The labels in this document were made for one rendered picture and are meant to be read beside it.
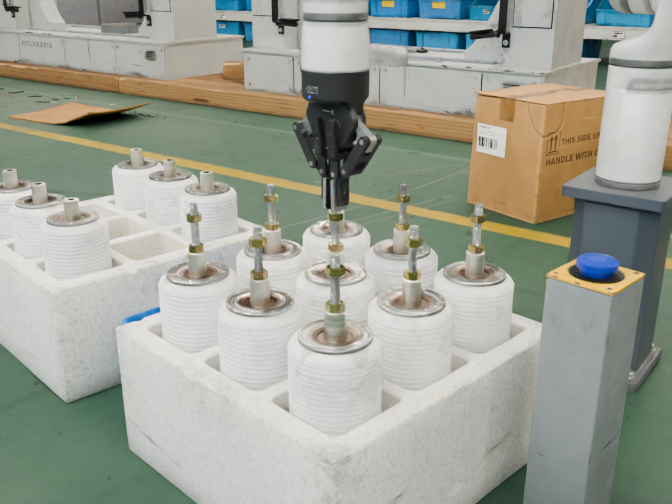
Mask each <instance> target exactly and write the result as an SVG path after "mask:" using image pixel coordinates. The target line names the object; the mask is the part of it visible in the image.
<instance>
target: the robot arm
mask: <svg viewBox="0 0 672 504"><path fill-rule="evenodd" d="M368 2H369V0H303V19H304V20H303V29H302V37H301V86H302V97H303V99H305V100H306V101H309V102H308V106H307V109H306V117H305V118H304V119H303V120H302V121H299V122H294V123H293V130H294V132H295V134H296V137H297V139H298V141H299V143H300V146H301V148H302V150H303V153H304V155H305V157H306V159H307V162H308V164H309V166H310V167H311V168H316V169H317V170H318V171H319V174H320V176H322V188H321V189H322V190H321V192H322V193H321V197H322V201H323V207H324V208H326V209H331V210H332V211H335V212H338V211H342V210H345V209H347V207H348V204H349V178H350V177H351V176H353V175H356V174H357V175H358V174H362V172H363V170H364V169H365V168H366V166H367V164H368V163H369V161H370V160H371V158H372V157H373V155H374V153H375V152H376V150H377V149H378V147H379V146H380V144H381V142H382V138H381V136H380V135H379V134H372V133H371V132H370V130H369V129H368V128H367V127H366V115H365V112H364V107H363V106H364V102H365V101H366V99H368V97H369V81H370V65H372V66H385V67H403V66H408V51H407V50H406V49H405V47H396V46H386V45H376V44H370V36H369V28H368ZM609 3H610V4H611V6H612V7H613V8H614V9H615V10H616V11H618V12H622V13H628V14H650V15H655V18H654V21H653V24H652V26H651V27H650V28H649V29H648V30H647V31H645V32H644V33H642V34H640V35H638V36H636V37H633V38H630V39H626V40H623V41H619V42H617V43H615V44H614V45H613V46H612V47H611V50H610V57H609V66H608V74H607V82H606V91H605V99H604V107H603V115H602V123H601V131H600V139H599V147H598V154H597V162H596V171H595V179H594V180H595V182H596V183H597V184H599V185H602V186H605V187H609V188H613V189H619V190H628V191H647V190H654V189H657V188H659V187H660V182H661V176H662V170H663V164H664V158H665V152H666V145H667V139H668V132H669V126H670V119H671V113H672V0H609ZM325 147H326V148H325ZM312 149H314V152H313V150H312ZM314 153H315V154H314ZM315 155H316V156H317V157H315ZM342 159H343V166H342V167H340V161H341V160H342Z"/></svg>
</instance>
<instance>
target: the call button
mask: <svg viewBox="0 0 672 504"><path fill-rule="evenodd" d="M576 266H577V267H578V268H579V269H580V270H579V272H580V273H581V274H582V275H584V276H586V277H590V278H595V279H607V278H611V277H612V276H613V274H614V273H615V272H617V271H618V269H619V261H618V260H617V259H616V258H614V257H612V256H610V255H607V254H602V253H584V254H581V255H579V256H578V257H577V259H576Z"/></svg>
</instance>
